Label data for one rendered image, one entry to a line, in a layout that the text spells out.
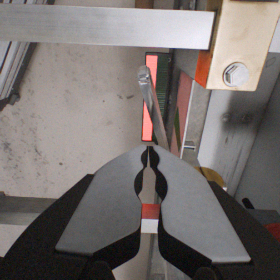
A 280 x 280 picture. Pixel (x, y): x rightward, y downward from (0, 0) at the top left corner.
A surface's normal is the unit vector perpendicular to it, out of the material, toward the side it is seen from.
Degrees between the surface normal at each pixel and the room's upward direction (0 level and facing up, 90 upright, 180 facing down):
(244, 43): 0
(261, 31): 0
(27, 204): 90
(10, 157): 0
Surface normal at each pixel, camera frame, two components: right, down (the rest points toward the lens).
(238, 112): -0.04, 0.46
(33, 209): 0.04, -0.89
